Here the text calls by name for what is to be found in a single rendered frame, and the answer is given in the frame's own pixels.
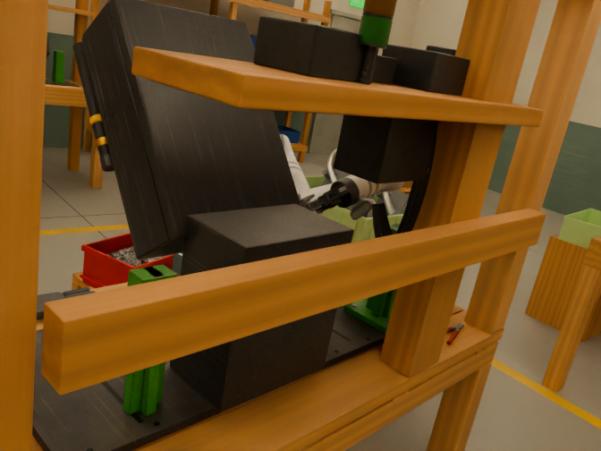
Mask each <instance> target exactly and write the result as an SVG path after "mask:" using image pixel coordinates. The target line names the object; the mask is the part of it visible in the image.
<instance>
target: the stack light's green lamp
mask: <svg viewBox="0 0 601 451"><path fill-rule="evenodd" d="M392 23H393V22H392V20H390V19H387V18H383V17H378V16H373V15H366V14H363V16H361V21H360V30H359V34H360V35H361V40H360V41H361V42H360V44H361V45H365V46H371V47H377V48H383V49H387V47H386V46H387V45H388V40H389V36H390V32H391V28H392Z"/></svg>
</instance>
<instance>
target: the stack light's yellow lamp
mask: <svg viewBox="0 0 601 451"><path fill-rule="evenodd" d="M396 3H397V0H365V3H364V7H363V12H364V13H362V15H363V14H366V15H373V16H378V17H383V18H387V19H390V20H393V18H392V17H394V11H395V6H396Z"/></svg>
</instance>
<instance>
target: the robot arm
mask: <svg viewBox="0 0 601 451"><path fill-rule="evenodd" d="M280 136H281V140H282V143H283V145H284V151H285V155H286V157H287V160H288V164H289V167H290V169H291V173H292V178H293V181H294V184H295V187H296V191H297V193H298V196H299V200H301V199H302V198H305V197H307V196H309V195H310V194H313V193H314V194H315V197H314V198H313V199H311V200H310V202H309V203H307V204H306V206H307V208H308V209H309V210H311V211H313V210H316V212H317V213H318V214H319V215H321V216H323V212H324V211H325V210H327V209H329V208H334V207H335V206H336V205H337V206H338V207H340V208H348V207H349V206H351V214H350V215H351V218H352V219H353V220H357V219H359V218H361V217H363V216H364V215H366V214H367V213H368V212H369V211H370V210H372V204H376V203H375V202H374V201H373V200H372V199H367V197H368V196H370V195H372V194H374V193H376V192H384V191H397V190H399V189H401V188H402V187H403V186H404V184H405V182H399V183H378V184H376V183H372V182H370V181H367V180H364V179H361V178H359V177H357V176H354V175H351V174H350V175H348V176H345V177H344V178H342V179H339V180H337V181H335V182H333V183H330V184H327V185H323V186H319V187H316V188H312V189H310V188H309V184H308V182H307V180H306V178H305V176H304V173H303V172H302V170H301V167H300V166H299V164H298V162H297V160H296V158H295V156H294V154H293V151H292V146H291V143H290V141H289V139H288V137H287V136H286V135H283V134H280Z"/></svg>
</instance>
